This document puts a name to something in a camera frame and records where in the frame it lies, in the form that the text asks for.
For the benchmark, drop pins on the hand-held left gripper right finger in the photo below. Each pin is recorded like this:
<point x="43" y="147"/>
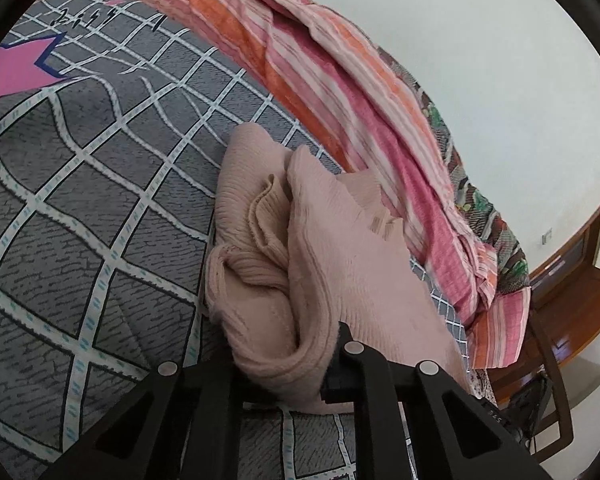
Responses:
<point x="342" y="375"/>

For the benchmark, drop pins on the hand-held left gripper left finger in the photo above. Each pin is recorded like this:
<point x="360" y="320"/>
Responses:
<point x="215" y="410"/>

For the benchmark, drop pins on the pink knit sweater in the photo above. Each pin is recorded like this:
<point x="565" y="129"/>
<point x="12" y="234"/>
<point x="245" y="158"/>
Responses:
<point x="340" y="240"/>

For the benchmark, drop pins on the dark wooden footboard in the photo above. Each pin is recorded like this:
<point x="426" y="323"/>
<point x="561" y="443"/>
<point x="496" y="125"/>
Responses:
<point x="555" y="360"/>

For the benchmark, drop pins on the brown wooden door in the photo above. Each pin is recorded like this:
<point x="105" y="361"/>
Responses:
<point x="580" y="300"/>

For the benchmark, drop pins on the floral patterned dark quilt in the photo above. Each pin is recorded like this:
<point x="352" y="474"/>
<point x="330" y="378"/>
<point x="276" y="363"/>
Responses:
<point x="480" y="215"/>

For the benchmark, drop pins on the grey checked star blanket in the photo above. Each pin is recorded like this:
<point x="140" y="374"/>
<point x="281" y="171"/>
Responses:
<point x="105" y="210"/>

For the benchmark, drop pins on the pink orange striped quilt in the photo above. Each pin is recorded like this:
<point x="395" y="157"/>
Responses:
<point x="330" y="75"/>

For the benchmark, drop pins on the white wall switch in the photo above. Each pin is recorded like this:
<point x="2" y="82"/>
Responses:
<point x="546" y="235"/>

